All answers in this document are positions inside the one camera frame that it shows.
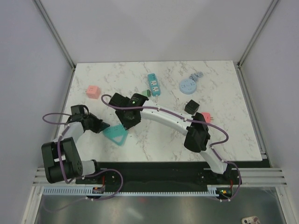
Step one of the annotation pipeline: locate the teal triangular power strip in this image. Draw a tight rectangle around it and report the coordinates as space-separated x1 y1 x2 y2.
103 124 128 146

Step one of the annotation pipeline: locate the pink cube socket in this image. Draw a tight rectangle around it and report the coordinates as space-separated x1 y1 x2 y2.
86 85 101 99

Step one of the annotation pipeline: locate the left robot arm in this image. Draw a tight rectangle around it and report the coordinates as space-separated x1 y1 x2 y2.
41 105 110 184

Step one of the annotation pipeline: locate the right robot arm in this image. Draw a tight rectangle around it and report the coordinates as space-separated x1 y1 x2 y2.
107 93 231 184

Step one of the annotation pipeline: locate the green plug adapter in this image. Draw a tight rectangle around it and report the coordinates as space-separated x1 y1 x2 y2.
142 89 151 98

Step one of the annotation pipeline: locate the pink plug adapter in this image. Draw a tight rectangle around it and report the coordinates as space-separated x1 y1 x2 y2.
201 112 214 123

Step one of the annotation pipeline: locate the blue rectangular power strip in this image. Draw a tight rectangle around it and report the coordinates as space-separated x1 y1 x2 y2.
147 73 161 97

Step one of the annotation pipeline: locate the black cube charger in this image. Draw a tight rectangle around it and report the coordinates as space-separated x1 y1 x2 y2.
184 99 200 115

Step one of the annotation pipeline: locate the blue round power strip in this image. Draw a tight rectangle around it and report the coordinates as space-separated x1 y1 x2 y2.
179 78 197 95

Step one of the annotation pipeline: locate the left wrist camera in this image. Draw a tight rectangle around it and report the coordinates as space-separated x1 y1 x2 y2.
70 105 89 122

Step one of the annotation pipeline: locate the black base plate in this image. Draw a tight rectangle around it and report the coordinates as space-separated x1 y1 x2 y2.
76 161 242 190

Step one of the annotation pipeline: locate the white cable duct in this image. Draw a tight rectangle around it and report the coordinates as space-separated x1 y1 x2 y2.
43 182 219 197

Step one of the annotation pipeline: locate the left aluminium frame post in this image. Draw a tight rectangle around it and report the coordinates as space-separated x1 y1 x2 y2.
32 0 76 71

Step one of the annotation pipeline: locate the aluminium frame post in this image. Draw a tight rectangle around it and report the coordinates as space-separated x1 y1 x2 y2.
32 0 76 71
236 0 280 70

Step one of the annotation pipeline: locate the right aluminium frame post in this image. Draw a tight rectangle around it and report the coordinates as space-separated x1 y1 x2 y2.
236 0 280 70

